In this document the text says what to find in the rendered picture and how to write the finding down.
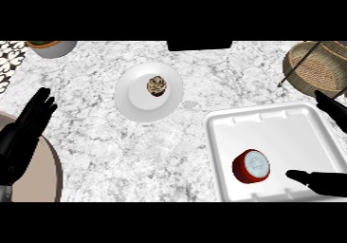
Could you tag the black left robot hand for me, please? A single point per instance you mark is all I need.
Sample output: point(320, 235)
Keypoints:
point(20, 133)

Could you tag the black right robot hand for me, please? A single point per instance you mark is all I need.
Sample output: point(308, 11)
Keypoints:
point(335, 182)

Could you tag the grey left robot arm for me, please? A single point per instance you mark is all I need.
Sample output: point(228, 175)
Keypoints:
point(2, 193)

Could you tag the white tray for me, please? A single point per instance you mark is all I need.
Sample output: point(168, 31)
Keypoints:
point(280, 152)

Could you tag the red can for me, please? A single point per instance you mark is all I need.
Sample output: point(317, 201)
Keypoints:
point(252, 166)

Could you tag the wicker tiered basket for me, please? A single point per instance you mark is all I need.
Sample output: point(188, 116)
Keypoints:
point(321, 68)

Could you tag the beige round stool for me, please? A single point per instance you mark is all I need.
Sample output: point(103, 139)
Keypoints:
point(36, 171)

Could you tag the grey plant pot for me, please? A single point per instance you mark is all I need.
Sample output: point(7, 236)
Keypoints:
point(52, 48)

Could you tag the white plate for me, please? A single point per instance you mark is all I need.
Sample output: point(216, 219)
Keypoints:
point(148, 91)

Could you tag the brown cupcake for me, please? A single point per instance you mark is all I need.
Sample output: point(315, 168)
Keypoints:
point(157, 85)

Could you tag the black appliance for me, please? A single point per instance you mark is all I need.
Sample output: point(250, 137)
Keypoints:
point(200, 45)

